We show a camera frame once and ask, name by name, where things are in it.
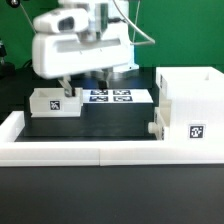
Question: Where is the white drawer cabinet box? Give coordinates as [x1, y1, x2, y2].
[156, 67, 224, 142]

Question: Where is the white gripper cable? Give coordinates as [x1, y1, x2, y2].
[113, 0, 156, 47]

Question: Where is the black camera stand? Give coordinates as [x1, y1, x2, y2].
[0, 39, 15, 79]

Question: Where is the fiducial marker sheet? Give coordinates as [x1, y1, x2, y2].
[83, 89, 153, 104]

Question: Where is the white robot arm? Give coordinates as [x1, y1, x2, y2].
[32, 0, 136, 93]

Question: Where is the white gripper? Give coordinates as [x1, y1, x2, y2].
[32, 9, 131, 97]

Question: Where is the thin grey background cable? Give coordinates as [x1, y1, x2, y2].
[9, 0, 37, 34]

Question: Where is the white front drawer with tag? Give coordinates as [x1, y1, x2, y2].
[148, 100, 171, 140]

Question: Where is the white drawer with tag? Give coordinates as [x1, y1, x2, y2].
[148, 100, 171, 140]
[29, 88, 83, 117]

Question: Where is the white fence frame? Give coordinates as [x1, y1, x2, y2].
[0, 111, 224, 167]

